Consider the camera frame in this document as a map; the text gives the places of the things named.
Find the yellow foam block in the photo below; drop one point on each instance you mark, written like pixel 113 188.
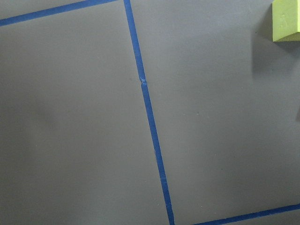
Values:
pixel 285 20

